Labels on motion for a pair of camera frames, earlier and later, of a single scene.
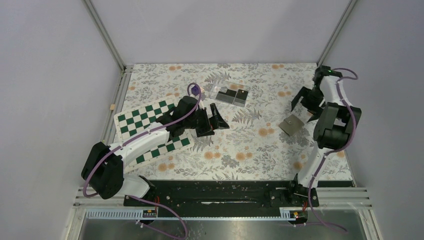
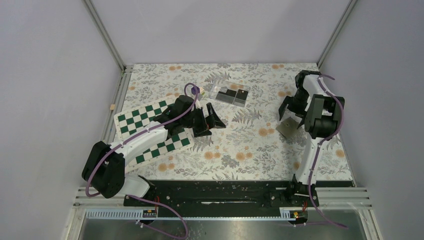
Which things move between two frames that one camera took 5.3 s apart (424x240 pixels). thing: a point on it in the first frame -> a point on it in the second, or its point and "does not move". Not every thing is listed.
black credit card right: (240, 98) does not move
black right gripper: (315, 110) -> (287, 102)
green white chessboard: (131, 121) does not move
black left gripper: (216, 122) does not move
